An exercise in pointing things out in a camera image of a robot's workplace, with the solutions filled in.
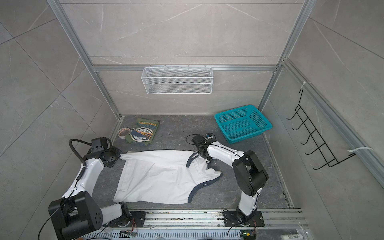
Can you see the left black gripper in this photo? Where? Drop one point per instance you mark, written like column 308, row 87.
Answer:
column 116, row 152

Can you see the teal plastic basket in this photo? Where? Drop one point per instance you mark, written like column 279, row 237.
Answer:
column 242, row 123

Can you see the green tank top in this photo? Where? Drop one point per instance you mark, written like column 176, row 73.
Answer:
column 142, row 132

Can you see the white navy tank top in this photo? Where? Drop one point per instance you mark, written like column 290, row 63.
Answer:
column 163, row 177

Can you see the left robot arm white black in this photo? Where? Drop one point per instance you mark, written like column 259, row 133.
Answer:
column 76, row 213

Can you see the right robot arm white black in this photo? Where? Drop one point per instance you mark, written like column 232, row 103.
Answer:
column 250, row 174

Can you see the tape roll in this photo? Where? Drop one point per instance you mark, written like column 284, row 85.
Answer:
column 123, row 132

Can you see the white bottle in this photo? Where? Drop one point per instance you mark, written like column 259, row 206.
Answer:
column 296, row 236

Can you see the white wire mesh shelf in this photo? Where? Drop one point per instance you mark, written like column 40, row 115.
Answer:
column 178, row 80

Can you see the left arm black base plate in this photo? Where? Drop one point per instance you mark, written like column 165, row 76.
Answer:
column 132, row 220

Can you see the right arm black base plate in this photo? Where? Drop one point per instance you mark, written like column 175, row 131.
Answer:
column 238, row 219

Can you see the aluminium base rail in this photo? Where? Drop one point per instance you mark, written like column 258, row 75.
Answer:
column 207, row 225

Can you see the black wire hook rack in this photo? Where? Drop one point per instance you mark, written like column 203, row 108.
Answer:
column 314, row 136

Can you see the white cable tie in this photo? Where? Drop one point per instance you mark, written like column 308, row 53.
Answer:
column 360, row 149

